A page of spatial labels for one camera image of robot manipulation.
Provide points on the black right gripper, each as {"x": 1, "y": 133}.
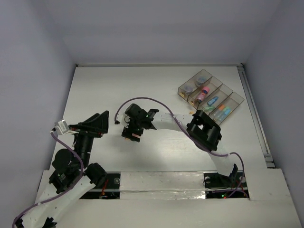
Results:
{"x": 128, "y": 132}

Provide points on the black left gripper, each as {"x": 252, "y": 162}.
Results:
{"x": 88, "y": 129}

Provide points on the paper clip jar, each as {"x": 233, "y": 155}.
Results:
{"x": 199, "y": 81}
{"x": 188, "y": 89}

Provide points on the green capped highlighter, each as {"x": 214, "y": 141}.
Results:
{"x": 208, "y": 108}

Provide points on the blue correction tape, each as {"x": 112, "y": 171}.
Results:
{"x": 212, "y": 101}

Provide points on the pink cap glue bottle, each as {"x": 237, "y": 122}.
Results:
{"x": 204, "y": 92}

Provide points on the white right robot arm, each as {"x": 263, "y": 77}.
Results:
{"x": 198, "y": 127}

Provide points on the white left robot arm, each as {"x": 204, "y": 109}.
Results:
{"x": 73, "y": 174}

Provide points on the clear four-compartment organizer tray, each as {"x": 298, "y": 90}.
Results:
{"x": 226, "y": 96}

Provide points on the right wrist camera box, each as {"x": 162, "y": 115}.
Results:
{"x": 122, "y": 119}

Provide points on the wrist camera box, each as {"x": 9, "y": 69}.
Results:
{"x": 122, "y": 119}
{"x": 61, "y": 128}

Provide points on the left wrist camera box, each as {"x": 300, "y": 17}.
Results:
{"x": 61, "y": 128}

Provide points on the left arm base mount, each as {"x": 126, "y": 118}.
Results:
{"x": 109, "y": 191}

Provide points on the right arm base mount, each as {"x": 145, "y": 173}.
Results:
{"x": 218, "y": 186}

